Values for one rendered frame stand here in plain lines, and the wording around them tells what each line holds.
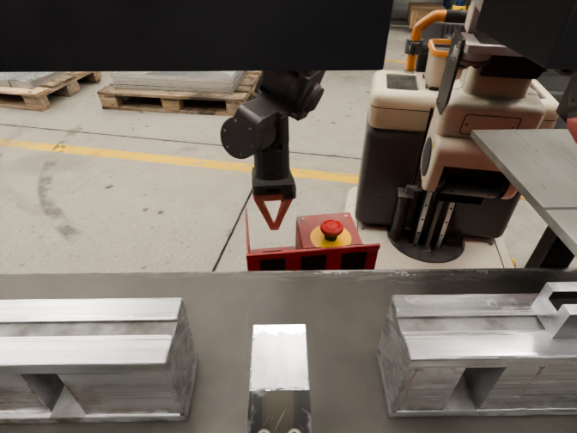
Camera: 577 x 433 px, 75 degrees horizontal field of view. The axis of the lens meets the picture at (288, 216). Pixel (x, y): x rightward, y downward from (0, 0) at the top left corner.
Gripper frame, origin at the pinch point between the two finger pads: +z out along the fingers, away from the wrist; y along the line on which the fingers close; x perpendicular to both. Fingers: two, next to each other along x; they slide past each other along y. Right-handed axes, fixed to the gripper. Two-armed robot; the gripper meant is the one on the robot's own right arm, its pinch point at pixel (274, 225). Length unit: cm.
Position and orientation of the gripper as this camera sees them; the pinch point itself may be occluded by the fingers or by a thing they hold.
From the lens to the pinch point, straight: 65.0
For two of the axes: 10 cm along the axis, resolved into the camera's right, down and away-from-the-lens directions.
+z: 0.2, 9.1, 4.1
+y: 1.0, 4.1, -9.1
